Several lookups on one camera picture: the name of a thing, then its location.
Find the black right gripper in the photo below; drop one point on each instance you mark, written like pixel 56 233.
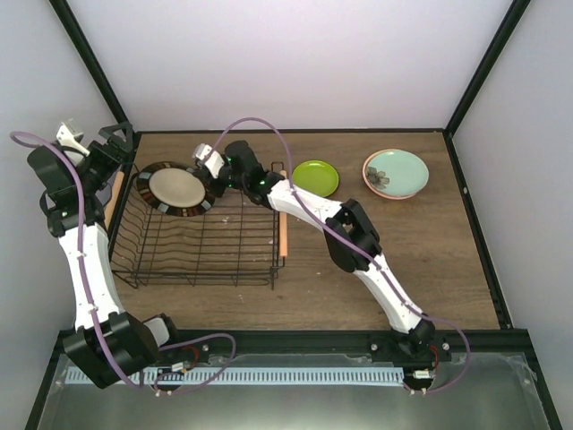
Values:
pixel 206 178

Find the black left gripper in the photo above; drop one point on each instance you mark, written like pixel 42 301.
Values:
pixel 108 132

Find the lime green plate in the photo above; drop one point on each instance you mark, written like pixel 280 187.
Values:
pixel 317 177

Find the cream yellow plastic plate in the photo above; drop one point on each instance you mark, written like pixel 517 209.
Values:
pixel 371 175

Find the pink plastic plate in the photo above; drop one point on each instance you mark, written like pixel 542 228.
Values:
pixel 389 196

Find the light blue floral plate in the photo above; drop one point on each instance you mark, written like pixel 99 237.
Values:
pixel 404 172

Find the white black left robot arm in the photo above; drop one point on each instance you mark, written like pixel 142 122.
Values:
pixel 108 343

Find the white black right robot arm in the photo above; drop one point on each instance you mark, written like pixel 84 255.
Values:
pixel 353 242

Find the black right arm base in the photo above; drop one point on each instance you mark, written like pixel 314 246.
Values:
pixel 420 364

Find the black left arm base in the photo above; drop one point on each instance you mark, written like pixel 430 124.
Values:
pixel 177 364

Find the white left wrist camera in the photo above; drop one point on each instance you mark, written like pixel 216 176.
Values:
pixel 70 135

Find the black wire dish rack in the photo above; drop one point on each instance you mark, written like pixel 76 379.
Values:
pixel 236 243

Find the black aluminium cage frame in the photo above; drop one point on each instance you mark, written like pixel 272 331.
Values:
pixel 507 338

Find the white slotted cable duct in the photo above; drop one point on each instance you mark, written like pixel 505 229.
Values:
pixel 377 376

